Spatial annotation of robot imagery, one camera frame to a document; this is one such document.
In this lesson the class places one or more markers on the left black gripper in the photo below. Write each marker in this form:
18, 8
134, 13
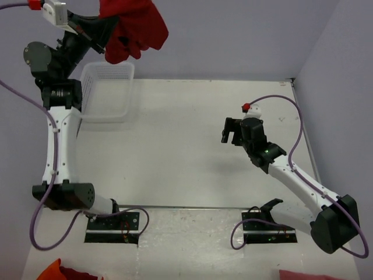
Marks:
98, 29

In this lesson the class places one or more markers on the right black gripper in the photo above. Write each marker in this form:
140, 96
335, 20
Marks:
233, 125

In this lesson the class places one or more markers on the red t shirt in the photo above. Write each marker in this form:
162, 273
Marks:
140, 28

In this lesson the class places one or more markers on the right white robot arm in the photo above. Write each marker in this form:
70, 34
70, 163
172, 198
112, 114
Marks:
331, 220

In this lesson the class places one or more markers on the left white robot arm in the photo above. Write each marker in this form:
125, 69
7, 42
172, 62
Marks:
62, 98

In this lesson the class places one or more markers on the white plastic mesh basket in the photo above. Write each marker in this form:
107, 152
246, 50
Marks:
106, 92

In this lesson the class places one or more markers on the pink folded cloth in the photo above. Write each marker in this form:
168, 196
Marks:
289, 275

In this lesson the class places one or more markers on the dark red folded cloth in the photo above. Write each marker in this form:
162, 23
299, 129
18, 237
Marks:
71, 274

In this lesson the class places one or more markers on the orange folded cloth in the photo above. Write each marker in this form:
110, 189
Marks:
52, 272

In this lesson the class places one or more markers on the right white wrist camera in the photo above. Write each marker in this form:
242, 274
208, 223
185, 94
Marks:
251, 111

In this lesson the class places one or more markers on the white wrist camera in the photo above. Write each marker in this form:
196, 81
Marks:
251, 111
54, 12

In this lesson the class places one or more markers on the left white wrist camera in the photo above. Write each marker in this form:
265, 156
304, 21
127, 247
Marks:
54, 12

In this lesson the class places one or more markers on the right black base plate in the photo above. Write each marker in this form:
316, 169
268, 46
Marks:
261, 233

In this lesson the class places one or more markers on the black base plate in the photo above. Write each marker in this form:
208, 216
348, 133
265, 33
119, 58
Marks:
121, 229
261, 233

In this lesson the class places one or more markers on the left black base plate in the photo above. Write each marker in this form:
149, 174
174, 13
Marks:
121, 229

